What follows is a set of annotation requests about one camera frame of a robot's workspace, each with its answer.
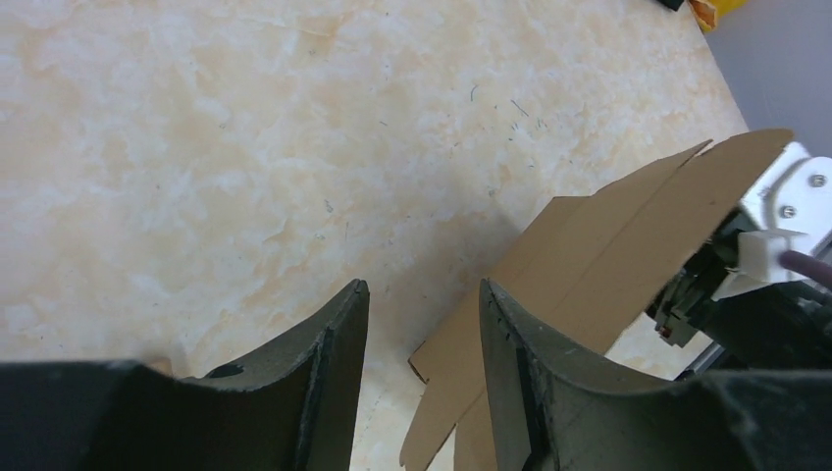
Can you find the yellow cloth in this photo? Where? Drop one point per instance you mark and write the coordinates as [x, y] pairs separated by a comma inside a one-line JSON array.
[[709, 12]]

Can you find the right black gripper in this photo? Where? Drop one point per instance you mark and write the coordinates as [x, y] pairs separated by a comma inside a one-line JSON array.
[[782, 326]]

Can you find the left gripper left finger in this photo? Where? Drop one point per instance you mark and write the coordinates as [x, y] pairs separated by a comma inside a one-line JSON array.
[[289, 404]]

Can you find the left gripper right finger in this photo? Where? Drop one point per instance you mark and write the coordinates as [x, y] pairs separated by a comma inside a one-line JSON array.
[[556, 405]]

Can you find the black cloth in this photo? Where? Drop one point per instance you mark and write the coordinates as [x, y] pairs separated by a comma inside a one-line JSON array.
[[673, 5]]

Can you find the brown cardboard box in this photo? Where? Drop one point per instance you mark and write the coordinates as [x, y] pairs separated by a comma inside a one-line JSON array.
[[588, 266]]

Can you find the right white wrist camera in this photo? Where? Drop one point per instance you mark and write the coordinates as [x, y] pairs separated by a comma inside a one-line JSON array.
[[789, 206]]

